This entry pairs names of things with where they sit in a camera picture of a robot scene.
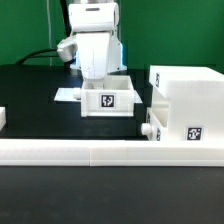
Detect white front drawer tray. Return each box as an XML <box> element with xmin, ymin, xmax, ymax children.
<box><xmin>141</xmin><ymin>108</ymin><xmax>167</xmax><ymax>141</ymax></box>

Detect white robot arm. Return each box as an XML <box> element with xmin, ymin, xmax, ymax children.
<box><xmin>68</xmin><ymin>1</ymin><xmax>126</xmax><ymax>80</ymax></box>

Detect white drawer tray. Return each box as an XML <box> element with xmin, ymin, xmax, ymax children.
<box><xmin>73</xmin><ymin>75</ymin><xmax>135</xmax><ymax>117</ymax></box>
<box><xmin>141</xmin><ymin>108</ymin><xmax>167</xmax><ymax>141</ymax></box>

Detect white marker tag sheet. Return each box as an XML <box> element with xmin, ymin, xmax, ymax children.
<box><xmin>54</xmin><ymin>88</ymin><xmax>142</xmax><ymax>104</ymax></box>

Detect white front fence rail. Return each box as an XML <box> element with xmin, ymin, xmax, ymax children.
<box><xmin>0</xmin><ymin>139</ymin><xmax>224</xmax><ymax>167</ymax></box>

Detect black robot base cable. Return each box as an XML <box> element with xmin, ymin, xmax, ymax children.
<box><xmin>14</xmin><ymin>0</ymin><xmax>73</xmax><ymax>66</ymax></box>

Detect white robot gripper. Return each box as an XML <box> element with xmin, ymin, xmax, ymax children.
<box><xmin>76</xmin><ymin>32</ymin><xmax>110</xmax><ymax>80</ymax></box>

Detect white left fence rail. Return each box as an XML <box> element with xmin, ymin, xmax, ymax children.
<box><xmin>0</xmin><ymin>107</ymin><xmax>6</xmax><ymax>131</ymax></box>

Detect white fence rail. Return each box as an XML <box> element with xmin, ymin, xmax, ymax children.
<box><xmin>0</xmin><ymin>139</ymin><xmax>224</xmax><ymax>167</ymax></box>
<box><xmin>0</xmin><ymin>107</ymin><xmax>6</xmax><ymax>131</ymax></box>

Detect white drawer cabinet box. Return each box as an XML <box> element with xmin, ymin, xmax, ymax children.
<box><xmin>149</xmin><ymin>65</ymin><xmax>224</xmax><ymax>141</ymax></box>

